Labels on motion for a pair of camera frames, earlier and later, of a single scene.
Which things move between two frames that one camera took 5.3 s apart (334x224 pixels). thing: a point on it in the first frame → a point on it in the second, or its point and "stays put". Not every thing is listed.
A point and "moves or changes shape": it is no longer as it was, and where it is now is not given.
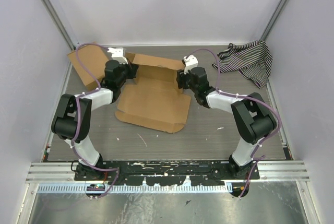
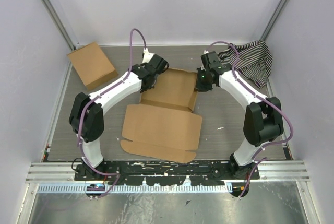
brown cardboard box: (154, 99) moves or changes shape
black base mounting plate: (169, 172) stays put
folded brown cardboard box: (95, 57) stays put
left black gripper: (132, 69) → (148, 88)
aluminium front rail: (45, 172) stays put
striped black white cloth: (253, 60) stays put
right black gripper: (181, 78) → (199, 86)
